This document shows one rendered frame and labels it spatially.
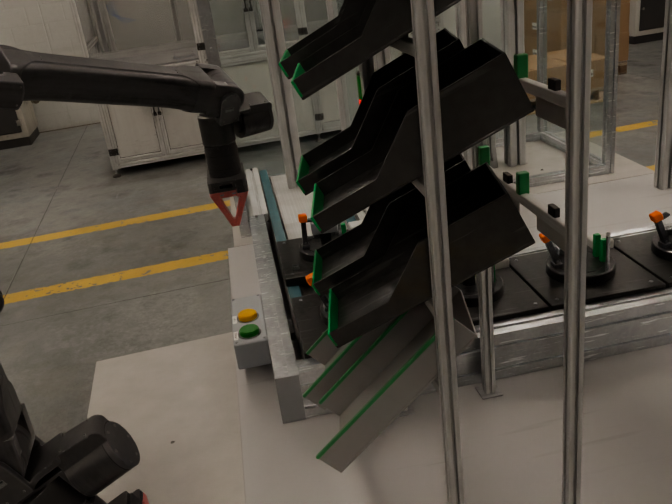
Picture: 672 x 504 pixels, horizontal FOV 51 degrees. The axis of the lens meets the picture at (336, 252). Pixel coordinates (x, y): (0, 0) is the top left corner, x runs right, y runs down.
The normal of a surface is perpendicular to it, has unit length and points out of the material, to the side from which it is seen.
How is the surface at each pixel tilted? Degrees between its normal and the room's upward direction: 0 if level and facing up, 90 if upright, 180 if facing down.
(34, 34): 90
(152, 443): 0
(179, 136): 90
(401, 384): 90
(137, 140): 90
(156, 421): 0
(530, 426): 0
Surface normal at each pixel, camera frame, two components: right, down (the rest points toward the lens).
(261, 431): -0.12, -0.91
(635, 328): 0.17, 0.38
